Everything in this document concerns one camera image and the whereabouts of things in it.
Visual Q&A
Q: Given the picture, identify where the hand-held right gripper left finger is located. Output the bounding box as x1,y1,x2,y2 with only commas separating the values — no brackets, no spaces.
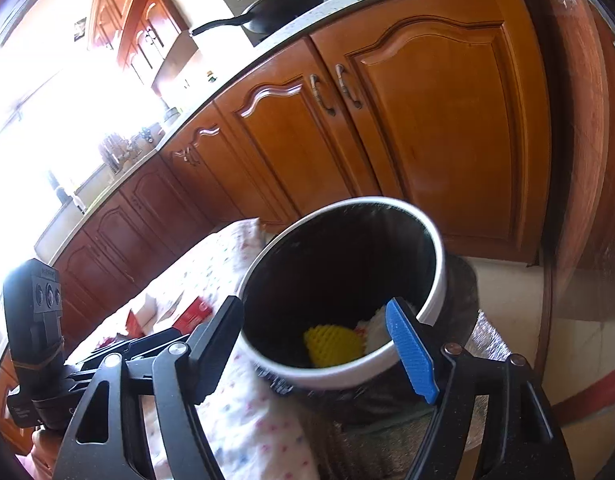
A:
52,296,246,480

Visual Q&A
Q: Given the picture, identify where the small red packet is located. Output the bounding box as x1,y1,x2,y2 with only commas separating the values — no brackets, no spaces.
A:
124,310,146,339

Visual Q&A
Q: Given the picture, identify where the silver foil mat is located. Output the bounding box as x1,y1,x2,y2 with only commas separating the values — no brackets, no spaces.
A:
465,310,514,453

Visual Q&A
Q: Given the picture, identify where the yellow textured sponge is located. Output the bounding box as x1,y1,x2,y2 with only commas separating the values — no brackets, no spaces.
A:
302,325,364,368

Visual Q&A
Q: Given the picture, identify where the white round trash bin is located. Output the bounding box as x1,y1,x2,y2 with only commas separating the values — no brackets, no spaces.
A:
238,197,447,391

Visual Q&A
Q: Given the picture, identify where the wooden wall cabinet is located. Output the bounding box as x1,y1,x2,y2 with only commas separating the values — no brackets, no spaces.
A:
88,0,189,74

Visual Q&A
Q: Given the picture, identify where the wooden base cabinet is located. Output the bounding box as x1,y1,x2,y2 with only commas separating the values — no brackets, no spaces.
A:
0,0,613,456

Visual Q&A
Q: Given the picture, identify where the red snack wrapper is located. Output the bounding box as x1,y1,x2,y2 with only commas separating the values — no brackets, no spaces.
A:
175,297,211,333

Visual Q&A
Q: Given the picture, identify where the grey square stand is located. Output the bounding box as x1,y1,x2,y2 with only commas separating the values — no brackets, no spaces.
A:
327,407,441,480

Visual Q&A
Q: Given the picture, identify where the bronze cabinet door handle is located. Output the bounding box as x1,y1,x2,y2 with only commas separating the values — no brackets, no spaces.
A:
335,64,363,110
310,74,336,116

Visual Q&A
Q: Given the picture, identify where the white crumpled paper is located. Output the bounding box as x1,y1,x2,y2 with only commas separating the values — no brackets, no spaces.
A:
355,302,403,357

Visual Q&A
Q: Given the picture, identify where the kitchen window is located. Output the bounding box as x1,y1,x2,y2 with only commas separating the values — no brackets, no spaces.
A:
0,10,164,261

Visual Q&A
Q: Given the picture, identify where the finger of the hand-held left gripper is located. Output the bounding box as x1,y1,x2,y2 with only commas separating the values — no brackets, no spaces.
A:
66,355,108,377
105,328,188,356

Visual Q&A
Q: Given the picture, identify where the black wok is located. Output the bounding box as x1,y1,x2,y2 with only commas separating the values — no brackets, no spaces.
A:
190,0,326,46

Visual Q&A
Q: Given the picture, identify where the person's left hand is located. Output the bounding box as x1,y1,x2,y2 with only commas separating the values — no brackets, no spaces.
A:
30,427,61,480

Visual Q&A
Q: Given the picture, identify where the white floral tablecloth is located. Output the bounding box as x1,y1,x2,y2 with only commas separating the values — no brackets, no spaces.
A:
68,217,319,480

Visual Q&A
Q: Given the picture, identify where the kitchen faucet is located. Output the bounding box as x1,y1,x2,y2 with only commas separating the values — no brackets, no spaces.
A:
48,171,87,215

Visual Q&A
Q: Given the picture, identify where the wooden knife block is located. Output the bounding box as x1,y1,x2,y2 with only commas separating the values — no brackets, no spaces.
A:
100,132,126,174

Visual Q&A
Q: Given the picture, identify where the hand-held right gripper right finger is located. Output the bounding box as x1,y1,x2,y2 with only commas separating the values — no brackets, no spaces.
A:
386,297,577,480

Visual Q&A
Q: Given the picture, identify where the range hood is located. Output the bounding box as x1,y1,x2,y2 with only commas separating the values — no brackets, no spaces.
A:
152,35,201,97

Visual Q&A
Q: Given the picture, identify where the white rimmed trash bin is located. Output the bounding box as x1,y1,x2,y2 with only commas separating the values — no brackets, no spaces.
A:
240,202,483,428

